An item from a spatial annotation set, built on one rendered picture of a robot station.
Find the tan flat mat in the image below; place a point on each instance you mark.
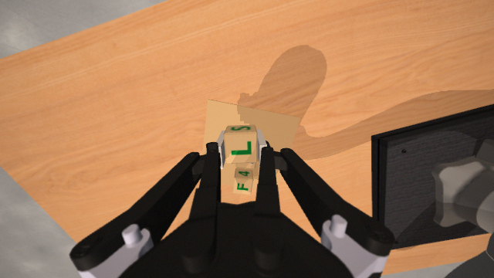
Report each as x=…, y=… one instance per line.
x=278, y=129

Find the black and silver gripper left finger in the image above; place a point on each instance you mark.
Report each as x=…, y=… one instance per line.
x=108, y=251

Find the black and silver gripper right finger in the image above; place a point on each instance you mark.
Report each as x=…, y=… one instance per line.
x=361, y=242

